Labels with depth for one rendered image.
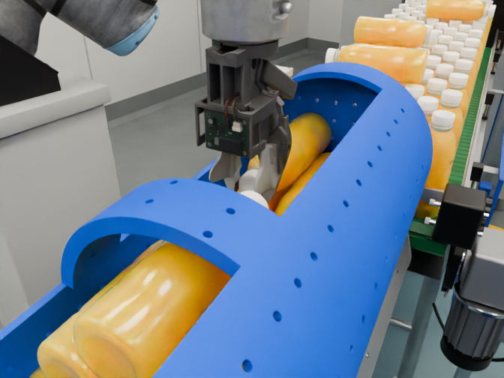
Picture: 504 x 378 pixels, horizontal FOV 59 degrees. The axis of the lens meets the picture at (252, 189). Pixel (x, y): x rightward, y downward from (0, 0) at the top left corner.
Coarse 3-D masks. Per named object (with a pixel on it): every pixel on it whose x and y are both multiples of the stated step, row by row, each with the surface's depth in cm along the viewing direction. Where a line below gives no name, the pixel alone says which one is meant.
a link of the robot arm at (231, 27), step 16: (208, 0) 42; (224, 0) 41; (240, 0) 41; (256, 0) 41; (272, 0) 42; (288, 0) 45; (208, 16) 43; (224, 16) 42; (240, 16) 42; (256, 16) 42; (272, 16) 42; (288, 16) 46; (208, 32) 44; (224, 32) 43; (240, 32) 42; (256, 32) 43; (272, 32) 43
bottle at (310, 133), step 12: (300, 120) 70; (312, 120) 70; (324, 120) 72; (300, 132) 66; (312, 132) 68; (324, 132) 70; (300, 144) 64; (312, 144) 66; (324, 144) 70; (300, 156) 63; (312, 156) 66; (252, 168) 60; (288, 168) 61; (300, 168) 63; (288, 180) 61
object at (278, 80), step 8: (264, 64) 48; (272, 64) 49; (264, 72) 48; (272, 72) 50; (280, 72) 52; (264, 80) 49; (272, 80) 50; (280, 80) 53; (288, 80) 55; (272, 88) 52; (280, 88) 53; (288, 88) 56; (280, 96) 57; (288, 96) 57
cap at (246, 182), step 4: (248, 172) 58; (252, 172) 58; (256, 172) 58; (244, 176) 58; (248, 176) 58; (252, 176) 58; (240, 180) 59; (244, 180) 58; (248, 180) 58; (252, 180) 58; (240, 184) 59; (244, 184) 59; (248, 184) 58; (252, 184) 58; (240, 188) 59; (244, 188) 59; (248, 188) 59; (252, 188) 58
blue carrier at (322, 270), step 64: (320, 64) 68; (384, 128) 53; (192, 192) 35; (320, 192) 39; (384, 192) 46; (64, 256) 41; (128, 256) 51; (256, 256) 31; (320, 256) 35; (384, 256) 43; (64, 320) 44; (256, 320) 28; (320, 320) 32
